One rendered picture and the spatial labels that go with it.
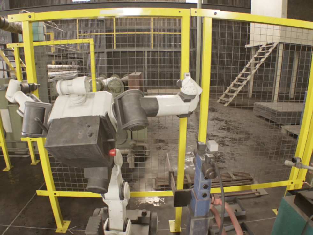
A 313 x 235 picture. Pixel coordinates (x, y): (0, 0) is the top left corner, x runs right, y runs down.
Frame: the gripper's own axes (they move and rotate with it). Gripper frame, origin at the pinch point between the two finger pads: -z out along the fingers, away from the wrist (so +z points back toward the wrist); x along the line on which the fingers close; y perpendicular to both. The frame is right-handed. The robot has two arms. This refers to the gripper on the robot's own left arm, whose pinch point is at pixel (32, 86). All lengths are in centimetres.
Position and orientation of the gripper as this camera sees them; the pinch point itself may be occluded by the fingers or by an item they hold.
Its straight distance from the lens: 161.5
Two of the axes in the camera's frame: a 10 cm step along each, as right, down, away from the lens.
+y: 0.0, 9.7, 2.6
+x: -10.0, 0.1, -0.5
